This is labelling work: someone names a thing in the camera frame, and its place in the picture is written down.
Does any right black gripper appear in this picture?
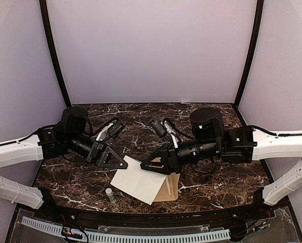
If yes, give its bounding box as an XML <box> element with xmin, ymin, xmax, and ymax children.
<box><xmin>140</xmin><ymin>139</ymin><xmax>221</xmax><ymax>176</ymax></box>

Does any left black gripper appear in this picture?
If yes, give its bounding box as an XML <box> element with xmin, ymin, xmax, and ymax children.
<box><xmin>67</xmin><ymin>133</ymin><xmax>128</xmax><ymax>170</ymax></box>

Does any beige lined stationery sheet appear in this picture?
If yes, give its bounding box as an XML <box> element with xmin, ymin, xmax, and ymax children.
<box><xmin>110</xmin><ymin>155</ymin><xmax>167</xmax><ymax>205</ymax></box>

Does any white letter paper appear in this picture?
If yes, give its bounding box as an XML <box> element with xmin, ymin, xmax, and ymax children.
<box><xmin>165</xmin><ymin>176</ymin><xmax>171</xmax><ymax>195</ymax></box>

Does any brown kraft envelope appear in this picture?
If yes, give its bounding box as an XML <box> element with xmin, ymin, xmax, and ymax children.
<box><xmin>154</xmin><ymin>173</ymin><xmax>180</xmax><ymax>202</ymax></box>

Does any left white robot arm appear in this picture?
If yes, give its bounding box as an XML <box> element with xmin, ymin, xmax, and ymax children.
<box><xmin>0</xmin><ymin>107</ymin><xmax>128</xmax><ymax>221</ymax></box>

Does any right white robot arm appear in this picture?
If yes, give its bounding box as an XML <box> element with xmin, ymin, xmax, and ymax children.
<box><xmin>140</xmin><ymin>108</ymin><xmax>302</xmax><ymax>220</ymax></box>

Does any small white-capped glue bottle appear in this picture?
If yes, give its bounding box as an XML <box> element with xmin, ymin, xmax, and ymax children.
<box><xmin>105</xmin><ymin>188</ymin><xmax>116</xmax><ymax>203</ymax></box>

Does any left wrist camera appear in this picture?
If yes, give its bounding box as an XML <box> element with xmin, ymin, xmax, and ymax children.
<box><xmin>93</xmin><ymin>117</ymin><xmax>125</xmax><ymax>142</ymax></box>

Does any white slotted cable duct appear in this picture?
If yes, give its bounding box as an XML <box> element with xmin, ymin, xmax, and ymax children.
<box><xmin>21</xmin><ymin>216</ymin><xmax>231</xmax><ymax>242</ymax></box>

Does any black front frame rail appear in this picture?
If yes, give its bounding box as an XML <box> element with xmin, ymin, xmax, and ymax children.
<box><xmin>34</xmin><ymin>204</ymin><xmax>275</xmax><ymax>228</ymax></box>

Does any left black corner post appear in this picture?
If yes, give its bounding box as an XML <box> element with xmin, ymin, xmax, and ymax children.
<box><xmin>39</xmin><ymin>0</ymin><xmax>72</xmax><ymax>108</ymax></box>

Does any black corner post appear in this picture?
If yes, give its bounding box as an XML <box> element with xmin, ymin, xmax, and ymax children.
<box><xmin>233</xmin><ymin>0</ymin><xmax>264</xmax><ymax>110</ymax></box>
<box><xmin>39</xmin><ymin>0</ymin><xmax>72</xmax><ymax>108</ymax></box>

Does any right black corner post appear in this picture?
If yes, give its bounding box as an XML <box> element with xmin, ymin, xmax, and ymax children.
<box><xmin>233</xmin><ymin>0</ymin><xmax>264</xmax><ymax>110</ymax></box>

